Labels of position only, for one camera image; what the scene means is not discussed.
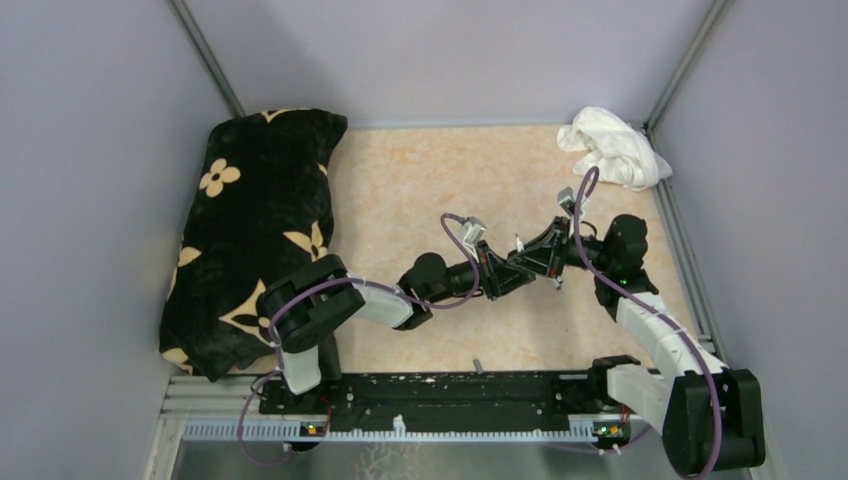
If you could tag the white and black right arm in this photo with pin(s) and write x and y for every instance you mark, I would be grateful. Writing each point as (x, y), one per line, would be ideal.
(708, 414)

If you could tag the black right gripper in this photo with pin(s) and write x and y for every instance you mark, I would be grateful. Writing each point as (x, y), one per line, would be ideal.
(544, 248)

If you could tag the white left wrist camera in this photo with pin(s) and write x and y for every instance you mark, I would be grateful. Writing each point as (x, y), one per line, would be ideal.
(472, 231)

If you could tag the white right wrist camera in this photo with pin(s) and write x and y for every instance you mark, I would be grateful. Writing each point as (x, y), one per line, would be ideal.
(566, 200)

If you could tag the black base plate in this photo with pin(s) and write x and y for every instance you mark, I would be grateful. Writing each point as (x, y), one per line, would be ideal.
(505, 401)

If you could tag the aluminium corner post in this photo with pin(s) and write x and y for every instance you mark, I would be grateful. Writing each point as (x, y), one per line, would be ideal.
(203, 49)
(697, 46)

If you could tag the aluminium corner post left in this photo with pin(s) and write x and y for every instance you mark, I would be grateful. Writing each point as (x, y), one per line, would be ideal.
(203, 49)

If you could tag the black floral blanket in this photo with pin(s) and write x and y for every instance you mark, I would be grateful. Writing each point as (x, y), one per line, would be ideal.
(262, 210)

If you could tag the slotted cable duct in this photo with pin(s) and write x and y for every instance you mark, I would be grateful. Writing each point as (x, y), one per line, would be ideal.
(297, 431)

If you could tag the aluminium corner post right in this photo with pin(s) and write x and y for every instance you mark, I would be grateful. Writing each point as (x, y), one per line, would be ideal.
(697, 46)

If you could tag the white crumpled cloth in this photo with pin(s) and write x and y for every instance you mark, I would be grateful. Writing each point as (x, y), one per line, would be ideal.
(623, 155)

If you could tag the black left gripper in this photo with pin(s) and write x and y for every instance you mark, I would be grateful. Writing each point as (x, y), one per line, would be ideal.
(486, 273)

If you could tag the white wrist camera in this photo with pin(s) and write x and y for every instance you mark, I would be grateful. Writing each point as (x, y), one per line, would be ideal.
(566, 200)
(472, 231)

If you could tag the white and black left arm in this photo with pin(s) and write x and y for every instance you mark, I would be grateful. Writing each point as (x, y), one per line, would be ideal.
(308, 306)

